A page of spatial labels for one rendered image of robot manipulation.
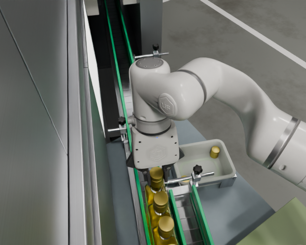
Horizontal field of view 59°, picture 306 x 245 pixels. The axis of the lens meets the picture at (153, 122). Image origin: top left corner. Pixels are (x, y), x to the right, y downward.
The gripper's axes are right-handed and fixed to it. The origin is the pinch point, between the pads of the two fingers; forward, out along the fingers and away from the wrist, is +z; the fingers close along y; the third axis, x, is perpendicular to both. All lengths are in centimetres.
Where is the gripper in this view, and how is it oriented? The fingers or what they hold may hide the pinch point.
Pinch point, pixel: (156, 174)
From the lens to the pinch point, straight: 66.5
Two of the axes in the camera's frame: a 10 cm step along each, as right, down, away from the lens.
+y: 9.8, -1.6, 1.2
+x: -1.9, -5.8, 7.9
